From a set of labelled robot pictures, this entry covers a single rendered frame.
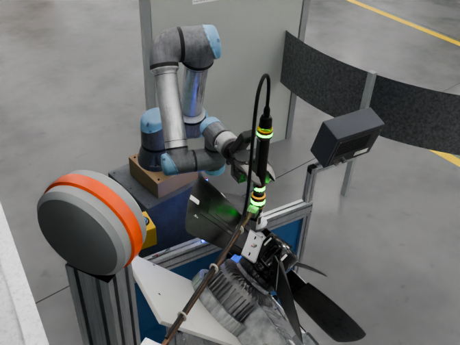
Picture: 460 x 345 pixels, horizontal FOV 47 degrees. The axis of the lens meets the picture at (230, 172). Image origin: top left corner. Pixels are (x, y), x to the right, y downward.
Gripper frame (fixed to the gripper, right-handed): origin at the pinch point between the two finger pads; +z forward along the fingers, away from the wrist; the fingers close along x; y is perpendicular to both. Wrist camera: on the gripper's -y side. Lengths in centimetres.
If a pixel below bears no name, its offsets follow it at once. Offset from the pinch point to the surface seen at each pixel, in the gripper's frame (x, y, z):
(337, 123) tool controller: -62, 22, -39
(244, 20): -105, 37, -182
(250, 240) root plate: 5.5, 20.4, 2.8
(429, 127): -172, 75, -73
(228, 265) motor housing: 12.7, 28.3, 2.5
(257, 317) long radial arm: 12.1, 34.6, 19.1
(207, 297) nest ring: 23.0, 31.1, 8.1
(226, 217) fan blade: 11.5, 12.0, -1.9
